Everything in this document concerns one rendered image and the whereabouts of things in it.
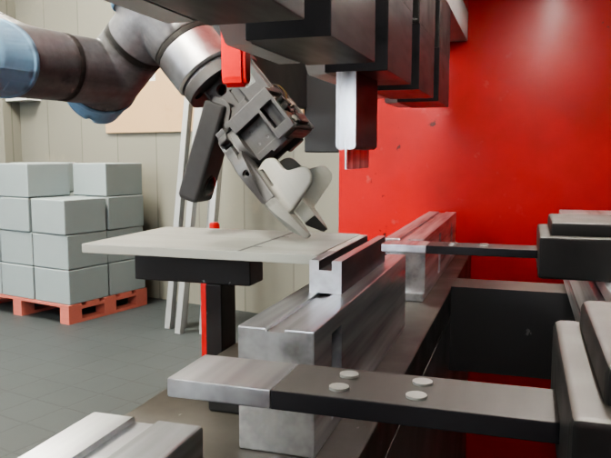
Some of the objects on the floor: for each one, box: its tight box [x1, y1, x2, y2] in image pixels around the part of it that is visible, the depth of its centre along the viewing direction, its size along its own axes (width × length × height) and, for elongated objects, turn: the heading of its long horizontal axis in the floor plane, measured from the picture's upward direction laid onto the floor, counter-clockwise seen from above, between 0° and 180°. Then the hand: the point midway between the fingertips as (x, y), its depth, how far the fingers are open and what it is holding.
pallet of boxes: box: [0, 162, 147, 325], centre depth 487 cm, size 104×70×103 cm
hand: (305, 229), depth 74 cm, fingers open, 5 cm apart
